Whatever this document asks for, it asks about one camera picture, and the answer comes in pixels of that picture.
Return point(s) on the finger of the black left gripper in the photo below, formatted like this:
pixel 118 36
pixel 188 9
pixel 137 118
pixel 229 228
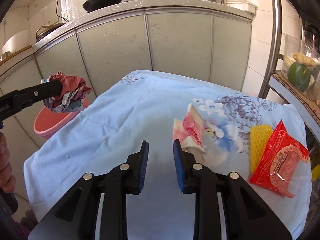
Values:
pixel 39 92

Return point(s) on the light blue floral cloth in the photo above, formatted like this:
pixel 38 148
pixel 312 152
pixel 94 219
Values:
pixel 143 106

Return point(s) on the small yellow foam net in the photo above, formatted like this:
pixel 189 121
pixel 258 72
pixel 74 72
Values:
pixel 258 138

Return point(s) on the clear plastic container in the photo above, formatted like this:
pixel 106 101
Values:
pixel 293 45

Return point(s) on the metal shelf rack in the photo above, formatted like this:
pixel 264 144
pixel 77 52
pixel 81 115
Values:
pixel 306 15

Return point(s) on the red white wrapper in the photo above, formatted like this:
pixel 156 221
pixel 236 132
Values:
pixel 74 90

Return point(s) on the red plastic snack bag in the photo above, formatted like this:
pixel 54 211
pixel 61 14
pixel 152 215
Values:
pixel 279 160

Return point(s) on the brown cardboard sheet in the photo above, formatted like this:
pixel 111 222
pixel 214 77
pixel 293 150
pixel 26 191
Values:
pixel 292 95

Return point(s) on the pink white paper wrapper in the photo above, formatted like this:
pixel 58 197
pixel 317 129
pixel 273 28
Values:
pixel 189 132

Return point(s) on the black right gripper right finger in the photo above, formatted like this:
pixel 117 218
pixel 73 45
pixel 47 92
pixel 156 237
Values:
pixel 246 215

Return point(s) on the ginger root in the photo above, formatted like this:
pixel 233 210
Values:
pixel 304 60

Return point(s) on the pink plastic bucket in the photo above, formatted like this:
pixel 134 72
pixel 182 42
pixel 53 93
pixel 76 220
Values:
pixel 48 123

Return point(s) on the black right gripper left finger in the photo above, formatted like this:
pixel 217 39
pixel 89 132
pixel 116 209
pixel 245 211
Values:
pixel 95 206

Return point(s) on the white tray on counter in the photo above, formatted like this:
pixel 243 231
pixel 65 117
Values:
pixel 244 6

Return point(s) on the green squash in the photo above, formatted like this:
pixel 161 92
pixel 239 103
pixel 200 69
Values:
pixel 299 75

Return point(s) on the person's left hand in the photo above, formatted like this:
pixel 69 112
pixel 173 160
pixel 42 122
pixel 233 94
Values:
pixel 7 179

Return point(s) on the grey kitchen cabinet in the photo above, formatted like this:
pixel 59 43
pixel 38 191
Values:
pixel 198 39

